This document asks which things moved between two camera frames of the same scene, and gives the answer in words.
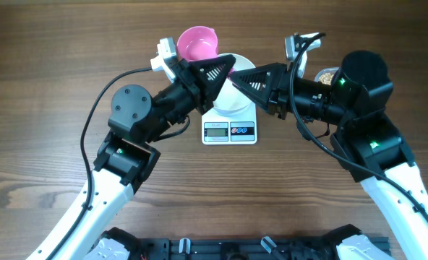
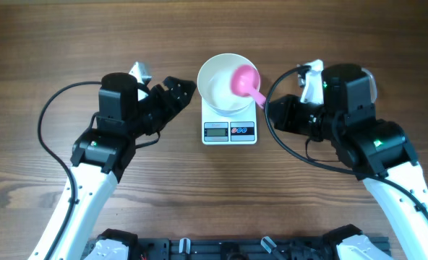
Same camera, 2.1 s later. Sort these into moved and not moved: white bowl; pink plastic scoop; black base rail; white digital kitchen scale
Moved: pink plastic scoop
Not moved: black base rail; white bowl; white digital kitchen scale
